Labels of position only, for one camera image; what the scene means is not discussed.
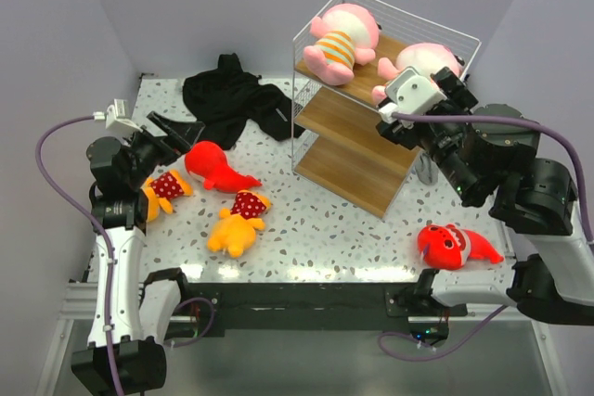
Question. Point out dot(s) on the red shark plush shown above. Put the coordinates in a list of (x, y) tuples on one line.
[(448, 247)]

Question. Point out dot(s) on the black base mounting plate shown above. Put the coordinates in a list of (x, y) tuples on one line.
[(331, 306)]

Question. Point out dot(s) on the pink striped plush doll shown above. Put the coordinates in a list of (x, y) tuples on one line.
[(346, 35), (426, 58)]

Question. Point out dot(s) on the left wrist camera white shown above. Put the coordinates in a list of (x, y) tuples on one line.
[(116, 119)]

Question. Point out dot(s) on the grey crumpled cloth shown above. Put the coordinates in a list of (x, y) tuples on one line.
[(426, 170)]

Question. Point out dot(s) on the orange bear plush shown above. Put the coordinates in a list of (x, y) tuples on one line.
[(237, 227), (162, 191)]

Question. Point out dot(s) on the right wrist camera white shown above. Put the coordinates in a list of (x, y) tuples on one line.
[(410, 93)]

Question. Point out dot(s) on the white wire wooden shelf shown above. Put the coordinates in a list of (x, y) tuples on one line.
[(341, 149)]

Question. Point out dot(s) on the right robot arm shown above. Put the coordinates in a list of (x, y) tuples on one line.
[(488, 154)]

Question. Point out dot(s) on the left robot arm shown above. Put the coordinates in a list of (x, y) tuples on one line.
[(125, 351)]

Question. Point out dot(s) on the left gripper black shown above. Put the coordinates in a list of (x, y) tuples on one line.
[(185, 134)]

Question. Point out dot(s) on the black cloth garment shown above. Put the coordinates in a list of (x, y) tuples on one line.
[(225, 98)]

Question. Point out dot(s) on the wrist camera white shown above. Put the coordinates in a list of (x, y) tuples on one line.
[(116, 119), (410, 93)]

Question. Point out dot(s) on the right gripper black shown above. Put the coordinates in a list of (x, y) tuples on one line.
[(459, 97)]

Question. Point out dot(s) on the red whale plush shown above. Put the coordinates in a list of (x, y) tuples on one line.
[(208, 162)]

